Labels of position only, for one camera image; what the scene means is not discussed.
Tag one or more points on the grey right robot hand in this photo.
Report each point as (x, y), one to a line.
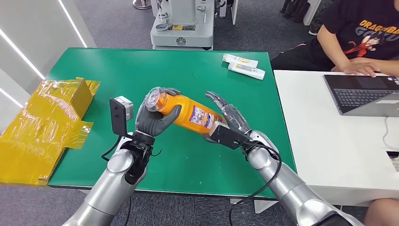
(233, 117)

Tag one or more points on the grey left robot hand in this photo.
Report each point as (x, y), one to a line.
(149, 124)

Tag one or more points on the orange plastic bottle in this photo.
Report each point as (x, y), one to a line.
(187, 115)

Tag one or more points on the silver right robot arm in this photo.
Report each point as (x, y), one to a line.
(290, 187)

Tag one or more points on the white cosmetic tube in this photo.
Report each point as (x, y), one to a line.
(240, 60)
(247, 71)

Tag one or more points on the green top table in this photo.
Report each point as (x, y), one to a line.
(187, 71)

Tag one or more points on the grey white machine base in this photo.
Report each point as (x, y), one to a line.
(182, 34)

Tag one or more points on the white desk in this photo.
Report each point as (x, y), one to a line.
(327, 140)

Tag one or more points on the white furniture panel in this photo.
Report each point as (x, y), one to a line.
(233, 11)

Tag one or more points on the yellow taped cardboard box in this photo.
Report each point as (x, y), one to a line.
(40, 131)

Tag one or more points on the chrome stand base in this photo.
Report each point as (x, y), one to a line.
(142, 4)

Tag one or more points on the grey laptop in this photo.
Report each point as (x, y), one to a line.
(358, 93)

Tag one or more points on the person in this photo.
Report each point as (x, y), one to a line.
(318, 21)
(382, 213)
(358, 18)

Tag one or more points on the white cabinet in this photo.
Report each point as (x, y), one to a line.
(311, 12)

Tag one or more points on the black white desk device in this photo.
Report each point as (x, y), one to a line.
(394, 156)

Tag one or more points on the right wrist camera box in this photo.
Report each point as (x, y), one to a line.
(224, 134)

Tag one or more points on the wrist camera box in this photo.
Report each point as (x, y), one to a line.
(224, 134)
(120, 115)

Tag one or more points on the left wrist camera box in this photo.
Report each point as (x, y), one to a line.
(120, 115)

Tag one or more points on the wall light strip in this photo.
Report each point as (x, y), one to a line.
(71, 23)
(22, 54)
(11, 97)

